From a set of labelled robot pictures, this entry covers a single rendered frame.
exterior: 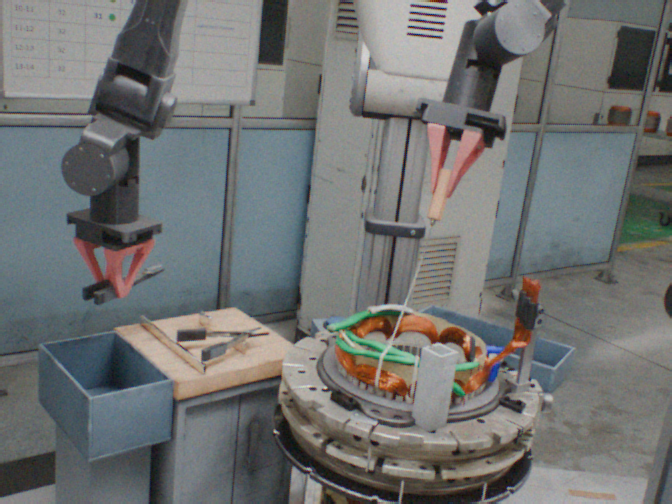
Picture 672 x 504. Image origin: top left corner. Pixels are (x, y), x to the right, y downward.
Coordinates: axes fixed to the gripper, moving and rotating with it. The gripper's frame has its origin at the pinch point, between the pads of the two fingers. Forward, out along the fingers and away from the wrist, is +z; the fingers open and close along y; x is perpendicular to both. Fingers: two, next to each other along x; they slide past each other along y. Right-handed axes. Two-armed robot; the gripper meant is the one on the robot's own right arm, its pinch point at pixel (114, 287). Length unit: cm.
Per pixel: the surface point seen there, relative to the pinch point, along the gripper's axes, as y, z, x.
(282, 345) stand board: 13.8, 10.0, 18.4
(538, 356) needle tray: 42, 14, 50
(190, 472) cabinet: 11.3, 23.7, 2.7
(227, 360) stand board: 11.3, 9.7, 9.2
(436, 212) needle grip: 34.9, -14.7, 16.1
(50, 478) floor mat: -108, 118, 76
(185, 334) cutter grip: 5.5, 7.2, 7.3
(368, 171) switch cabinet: -75, 29, 209
